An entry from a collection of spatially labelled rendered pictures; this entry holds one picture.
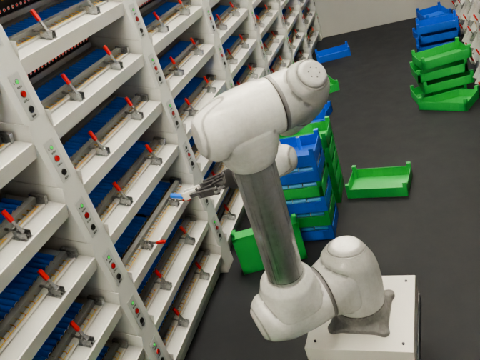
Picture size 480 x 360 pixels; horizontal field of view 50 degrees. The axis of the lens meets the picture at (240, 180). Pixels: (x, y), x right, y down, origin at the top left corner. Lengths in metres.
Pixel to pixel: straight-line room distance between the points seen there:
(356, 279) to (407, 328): 0.23
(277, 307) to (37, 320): 0.62
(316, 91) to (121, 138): 0.87
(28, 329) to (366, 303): 0.91
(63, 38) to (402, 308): 1.29
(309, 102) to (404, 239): 1.34
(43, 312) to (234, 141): 0.71
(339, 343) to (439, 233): 0.93
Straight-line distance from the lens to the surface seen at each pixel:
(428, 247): 2.30
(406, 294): 1.71
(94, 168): 1.64
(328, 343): 1.61
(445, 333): 1.96
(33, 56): 1.51
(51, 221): 1.45
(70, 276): 1.54
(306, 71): 1.10
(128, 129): 1.84
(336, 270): 1.46
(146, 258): 1.82
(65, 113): 1.57
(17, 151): 1.41
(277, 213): 1.23
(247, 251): 2.30
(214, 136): 1.07
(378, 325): 1.60
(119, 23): 1.99
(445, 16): 4.57
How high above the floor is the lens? 1.45
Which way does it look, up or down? 27 degrees down
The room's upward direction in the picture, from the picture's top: 19 degrees counter-clockwise
